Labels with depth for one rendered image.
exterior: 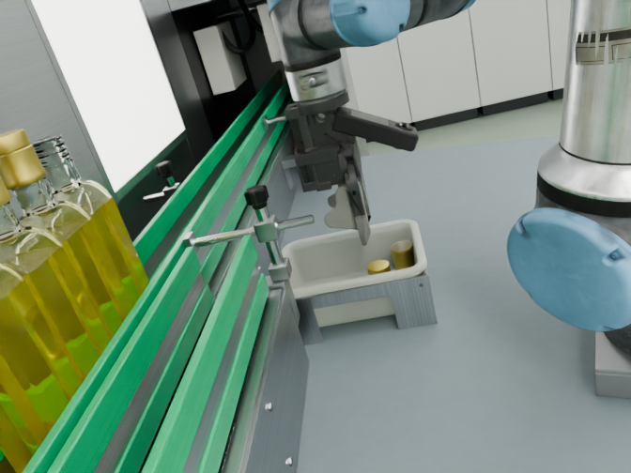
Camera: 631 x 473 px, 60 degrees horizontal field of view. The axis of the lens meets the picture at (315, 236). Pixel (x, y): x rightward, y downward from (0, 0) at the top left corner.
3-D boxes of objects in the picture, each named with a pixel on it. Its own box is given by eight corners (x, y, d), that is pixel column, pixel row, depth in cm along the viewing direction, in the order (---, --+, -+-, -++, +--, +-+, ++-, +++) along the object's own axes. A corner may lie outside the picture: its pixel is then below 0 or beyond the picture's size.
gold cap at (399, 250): (412, 250, 84) (417, 274, 86) (412, 238, 87) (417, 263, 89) (389, 252, 85) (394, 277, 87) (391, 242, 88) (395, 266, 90)
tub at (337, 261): (296, 285, 95) (283, 242, 92) (424, 262, 92) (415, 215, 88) (284, 346, 80) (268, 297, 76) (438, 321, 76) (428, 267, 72)
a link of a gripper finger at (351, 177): (354, 212, 78) (341, 152, 76) (366, 210, 77) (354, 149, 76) (351, 219, 73) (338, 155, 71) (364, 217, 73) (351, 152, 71)
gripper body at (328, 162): (310, 178, 82) (288, 99, 77) (366, 166, 80) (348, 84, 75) (304, 197, 75) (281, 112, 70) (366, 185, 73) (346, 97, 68)
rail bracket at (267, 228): (207, 284, 74) (176, 202, 69) (327, 262, 72) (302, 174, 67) (202, 296, 72) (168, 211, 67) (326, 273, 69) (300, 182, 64)
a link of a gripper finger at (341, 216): (332, 250, 79) (319, 189, 77) (373, 243, 78) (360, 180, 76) (330, 256, 76) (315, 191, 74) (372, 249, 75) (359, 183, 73)
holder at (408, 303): (268, 294, 96) (255, 255, 93) (423, 265, 92) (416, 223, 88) (251, 355, 81) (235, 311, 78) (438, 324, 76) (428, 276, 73)
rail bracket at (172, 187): (164, 235, 99) (136, 166, 94) (199, 227, 98) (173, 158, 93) (157, 244, 96) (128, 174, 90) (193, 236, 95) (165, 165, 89)
